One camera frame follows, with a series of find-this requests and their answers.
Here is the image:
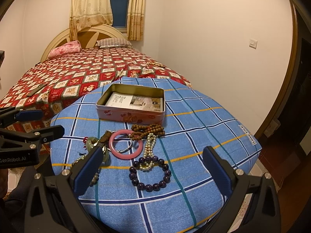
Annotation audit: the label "brown door frame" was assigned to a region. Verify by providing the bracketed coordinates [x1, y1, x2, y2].
[253, 0, 303, 140]

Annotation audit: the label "pink bangle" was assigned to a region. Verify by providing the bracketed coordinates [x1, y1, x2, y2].
[108, 129, 143, 160]

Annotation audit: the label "gold bead chain bracelet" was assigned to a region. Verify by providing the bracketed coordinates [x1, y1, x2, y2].
[71, 152, 88, 168]

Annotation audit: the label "left beige curtain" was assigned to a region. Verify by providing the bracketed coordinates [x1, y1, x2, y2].
[69, 0, 113, 41]

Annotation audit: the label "cream wooden headboard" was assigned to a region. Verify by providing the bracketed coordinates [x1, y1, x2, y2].
[41, 24, 127, 62]

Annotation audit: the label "window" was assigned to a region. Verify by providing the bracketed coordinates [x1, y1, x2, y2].
[110, 0, 129, 30]

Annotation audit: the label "brown strap wristwatch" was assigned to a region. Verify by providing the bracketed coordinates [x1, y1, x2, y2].
[98, 130, 113, 146]

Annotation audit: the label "pink floral pillow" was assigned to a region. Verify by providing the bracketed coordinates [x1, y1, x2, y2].
[47, 41, 82, 59]

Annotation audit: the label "brown wooden bead necklace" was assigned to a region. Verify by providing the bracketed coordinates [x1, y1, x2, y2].
[130, 123, 166, 141]

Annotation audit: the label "gold beads on bed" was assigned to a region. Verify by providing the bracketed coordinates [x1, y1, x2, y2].
[147, 62, 166, 68]

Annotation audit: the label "pink metal tin box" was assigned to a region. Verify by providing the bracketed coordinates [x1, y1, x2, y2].
[96, 84, 166, 125]

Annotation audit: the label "striped pillow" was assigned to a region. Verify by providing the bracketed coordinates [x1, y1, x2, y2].
[96, 38, 132, 48]

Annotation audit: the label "white pearl necklace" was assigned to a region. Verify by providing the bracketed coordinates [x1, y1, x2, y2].
[138, 132, 158, 172]

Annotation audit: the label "purple bead bracelet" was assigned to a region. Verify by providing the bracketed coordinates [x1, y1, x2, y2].
[128, 155, 172, 193]

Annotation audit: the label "beige curtain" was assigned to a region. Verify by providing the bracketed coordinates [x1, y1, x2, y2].
[69, 0, 113, 41]
[127, 0, 145, 41]

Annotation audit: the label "red patterned bedspread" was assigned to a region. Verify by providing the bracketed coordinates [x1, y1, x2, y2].
[0, 46, 192, 156]

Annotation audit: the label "white wall switch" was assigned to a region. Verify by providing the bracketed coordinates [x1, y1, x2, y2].
[249, 38, 258, 49]

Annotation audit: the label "blue plaid cushion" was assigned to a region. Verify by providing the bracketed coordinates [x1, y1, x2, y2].
[51, 77, 261, 232]

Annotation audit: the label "right beige curtain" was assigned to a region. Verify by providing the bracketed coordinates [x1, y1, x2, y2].
[127, 0, 145, 41]

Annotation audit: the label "silver bangle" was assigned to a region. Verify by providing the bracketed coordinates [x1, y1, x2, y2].
[113, 134, 133, 154]

